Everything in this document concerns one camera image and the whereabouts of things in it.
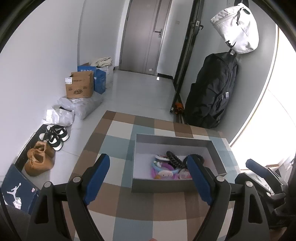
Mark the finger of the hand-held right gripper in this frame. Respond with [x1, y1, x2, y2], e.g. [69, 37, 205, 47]
[235, 173, 274, 197]
[245, 159, 281, 184]

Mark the black beaded bracelet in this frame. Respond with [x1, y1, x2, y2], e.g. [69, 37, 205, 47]
[165, 151, 186, 169]

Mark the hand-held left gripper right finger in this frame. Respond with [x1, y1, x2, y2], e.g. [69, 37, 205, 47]
[186, 154, 271, 241]

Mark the brown cardboard box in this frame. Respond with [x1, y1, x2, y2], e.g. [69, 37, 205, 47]
[65, 71, 95, 99]

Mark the pink plastic bracelet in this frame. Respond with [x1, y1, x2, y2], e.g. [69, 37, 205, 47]
[150, 167, 192, 180]

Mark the cream folded cloth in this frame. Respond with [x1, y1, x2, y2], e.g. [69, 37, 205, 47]
[90, 56, 113, 68]

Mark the window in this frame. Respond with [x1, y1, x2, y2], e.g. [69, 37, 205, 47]
[229, 23, 296, 167]

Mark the large grey plastic bag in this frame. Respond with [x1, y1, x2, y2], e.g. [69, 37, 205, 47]
[58, 95, 104, 120]

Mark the grey door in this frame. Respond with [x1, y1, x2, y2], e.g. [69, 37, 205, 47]
[119, 0, 173, 76]

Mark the grey cardboard box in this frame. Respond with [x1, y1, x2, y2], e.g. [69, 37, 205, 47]
[131, 133, 227, 193]

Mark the dark blue shoe box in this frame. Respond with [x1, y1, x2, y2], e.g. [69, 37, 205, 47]
[0, 164, 39, 215]

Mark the crumpled white plastic bag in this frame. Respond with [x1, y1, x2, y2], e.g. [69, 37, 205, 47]
[43, 105, 75, 127]

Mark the black backpack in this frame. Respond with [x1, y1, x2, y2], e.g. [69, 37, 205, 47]
[184, 52, 239, 129]

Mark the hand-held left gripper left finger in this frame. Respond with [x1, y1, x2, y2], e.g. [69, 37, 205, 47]
[29, 153, 111, 241]

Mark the black and white sneaker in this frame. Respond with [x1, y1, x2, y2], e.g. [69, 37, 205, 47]
[46, 125, 70, 142]
[39, 132, 64, 151]

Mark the blue ring bracelet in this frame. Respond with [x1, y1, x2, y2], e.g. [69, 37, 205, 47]
[151, 161, 180, 176]

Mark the blue cardboard box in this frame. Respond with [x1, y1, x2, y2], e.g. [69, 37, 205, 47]
[77, 62, 107, 94]

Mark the white drawstring bag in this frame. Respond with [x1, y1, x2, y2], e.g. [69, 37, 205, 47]
[210, 2, 259, 54]

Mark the black door frame rail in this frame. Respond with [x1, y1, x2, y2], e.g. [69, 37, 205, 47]
[170, 0, 204, 123]

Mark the black coil hair tie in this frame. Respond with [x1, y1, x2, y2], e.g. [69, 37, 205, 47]
[183, 155, 205, 169]

